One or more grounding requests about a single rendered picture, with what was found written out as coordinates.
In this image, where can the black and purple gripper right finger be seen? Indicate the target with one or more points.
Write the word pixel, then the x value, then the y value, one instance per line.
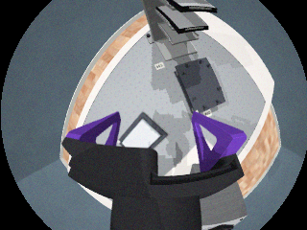
pixel 229 140

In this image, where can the grey slotted shelf rack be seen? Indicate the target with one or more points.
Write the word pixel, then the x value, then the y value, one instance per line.
pixel 163 36

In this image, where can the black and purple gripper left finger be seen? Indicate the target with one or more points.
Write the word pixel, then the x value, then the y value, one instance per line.
pixel 89 132

